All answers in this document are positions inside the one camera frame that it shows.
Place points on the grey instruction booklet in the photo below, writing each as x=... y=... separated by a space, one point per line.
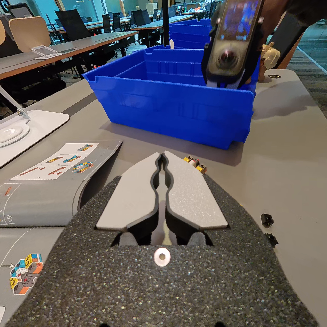
x=46 y=194

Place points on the white pointed piece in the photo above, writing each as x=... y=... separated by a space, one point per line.
x=172 y=44

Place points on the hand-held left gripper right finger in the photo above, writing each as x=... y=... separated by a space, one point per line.
x=194 y=199

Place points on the person's right hand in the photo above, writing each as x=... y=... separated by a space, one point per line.
x=274 y=10

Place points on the round desk grommet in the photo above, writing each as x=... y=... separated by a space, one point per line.
x=274 y=76

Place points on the multicoloured toy brick assembly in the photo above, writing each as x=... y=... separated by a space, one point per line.
x=198 y=164

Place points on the person's right forearm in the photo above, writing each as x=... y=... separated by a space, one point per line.
x=311 y=12

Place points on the black pole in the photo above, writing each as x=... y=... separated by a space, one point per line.
x=166 y=23

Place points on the blue plastic bin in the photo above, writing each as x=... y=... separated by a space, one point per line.
x=166 y=109
x=189 y=33

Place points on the long grey table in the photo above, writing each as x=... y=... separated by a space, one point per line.
x=76 y=48
x=163 y=23

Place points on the group of black office chairs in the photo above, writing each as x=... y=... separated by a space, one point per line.
x=71 y=25

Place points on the black toy brick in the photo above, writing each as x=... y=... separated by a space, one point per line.
x=271 y=240
x=267 y=220

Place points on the black panel with wooden edge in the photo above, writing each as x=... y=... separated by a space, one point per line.
x=286 y=43

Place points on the white stand base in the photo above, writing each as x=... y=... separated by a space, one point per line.
x=43 y=122

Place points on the tan chair back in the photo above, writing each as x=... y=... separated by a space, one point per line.
x=29 y=33

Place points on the clear acrylic sign holder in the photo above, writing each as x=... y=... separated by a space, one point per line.
x=46 y=52

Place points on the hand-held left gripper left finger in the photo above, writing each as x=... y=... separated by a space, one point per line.
x=127 y=199

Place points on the grey desk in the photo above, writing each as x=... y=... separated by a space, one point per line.
x=281 y=153

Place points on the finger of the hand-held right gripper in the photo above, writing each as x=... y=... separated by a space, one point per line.
x=244 y=78
x=214 y=85

